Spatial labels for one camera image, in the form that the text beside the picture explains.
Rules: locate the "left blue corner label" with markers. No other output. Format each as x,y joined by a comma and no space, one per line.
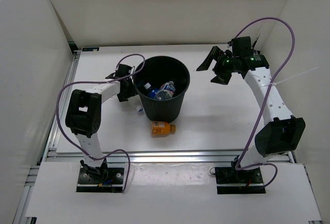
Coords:
90,49

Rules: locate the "clear bottle blue label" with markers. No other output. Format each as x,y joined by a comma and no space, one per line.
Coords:
150,90

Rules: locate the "black plastic waste bin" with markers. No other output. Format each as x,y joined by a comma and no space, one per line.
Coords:
157,71

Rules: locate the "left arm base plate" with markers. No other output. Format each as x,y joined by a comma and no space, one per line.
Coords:
105,180

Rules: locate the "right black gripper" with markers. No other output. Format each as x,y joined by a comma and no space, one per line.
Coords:
216,53

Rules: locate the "aluminium front rail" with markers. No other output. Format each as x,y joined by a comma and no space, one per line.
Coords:
209,156

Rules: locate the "orange juice bottle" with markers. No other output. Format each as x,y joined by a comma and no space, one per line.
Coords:
160,128

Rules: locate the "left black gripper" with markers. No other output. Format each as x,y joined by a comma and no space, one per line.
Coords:
122,97

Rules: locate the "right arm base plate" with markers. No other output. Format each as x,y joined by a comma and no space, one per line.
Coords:
232,182

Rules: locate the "clear water bottle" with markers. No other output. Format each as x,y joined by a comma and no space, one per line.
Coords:
139,109

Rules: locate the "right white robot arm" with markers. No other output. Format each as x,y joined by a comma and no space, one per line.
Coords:
282,131

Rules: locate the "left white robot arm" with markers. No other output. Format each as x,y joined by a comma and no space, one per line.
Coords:
83,118

